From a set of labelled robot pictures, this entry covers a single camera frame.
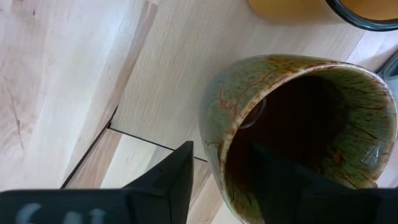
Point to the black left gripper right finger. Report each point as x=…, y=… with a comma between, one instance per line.
x=311, y=202

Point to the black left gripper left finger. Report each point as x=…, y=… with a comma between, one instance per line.
x=93, y=207

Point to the green brown glazed mug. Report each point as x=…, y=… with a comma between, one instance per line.
x=236, y=93

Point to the yellow mug with dark rim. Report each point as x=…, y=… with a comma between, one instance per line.
x=289, y=11

